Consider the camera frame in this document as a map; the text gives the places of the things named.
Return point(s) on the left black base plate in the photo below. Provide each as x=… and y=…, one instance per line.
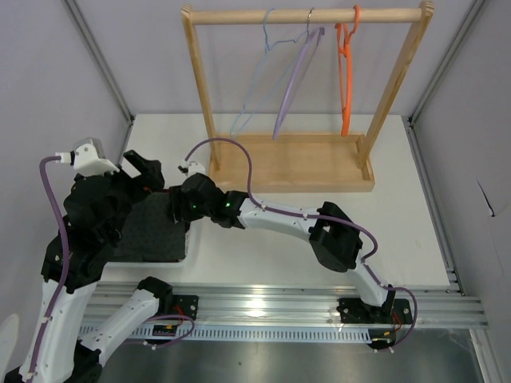
x=186, y=305

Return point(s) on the orange plastic hanger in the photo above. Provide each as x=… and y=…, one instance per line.
x=344, y=55

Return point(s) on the purple plastic hanger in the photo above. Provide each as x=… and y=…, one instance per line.
x=300, y=68

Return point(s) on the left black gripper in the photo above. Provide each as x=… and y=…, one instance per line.
x=152, y=178

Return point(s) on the light blue wire hanger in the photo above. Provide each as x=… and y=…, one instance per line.
x=243, y=118

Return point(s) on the wooden clothes rack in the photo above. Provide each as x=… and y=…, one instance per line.
x=303, y=161

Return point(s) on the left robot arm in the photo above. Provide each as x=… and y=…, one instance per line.
x=72, y=267

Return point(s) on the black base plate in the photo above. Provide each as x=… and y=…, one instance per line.
x=186, y=305
x=355, y=311

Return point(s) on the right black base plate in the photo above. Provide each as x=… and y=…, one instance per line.
x=355, y=311

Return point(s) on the white slotted cable duct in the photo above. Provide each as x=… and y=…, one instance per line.
x=330, y=334

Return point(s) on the aluminium mounting rail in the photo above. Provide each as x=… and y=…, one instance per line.
x=316, y=307

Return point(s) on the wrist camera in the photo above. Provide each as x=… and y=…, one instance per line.
x=191, y=167
x=87, y=158

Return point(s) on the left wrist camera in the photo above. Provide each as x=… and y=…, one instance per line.
x=87, y=158

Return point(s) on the dark grey dotted skirt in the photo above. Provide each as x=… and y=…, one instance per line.
x=152, y=211

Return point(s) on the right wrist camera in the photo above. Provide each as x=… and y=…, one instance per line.
x=191, y=167

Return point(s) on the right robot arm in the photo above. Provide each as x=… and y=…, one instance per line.
x=334, y=238

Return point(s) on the white plastic basket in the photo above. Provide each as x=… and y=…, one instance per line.
x=191, y=243

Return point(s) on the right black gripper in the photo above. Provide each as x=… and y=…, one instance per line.
x=179, y=199

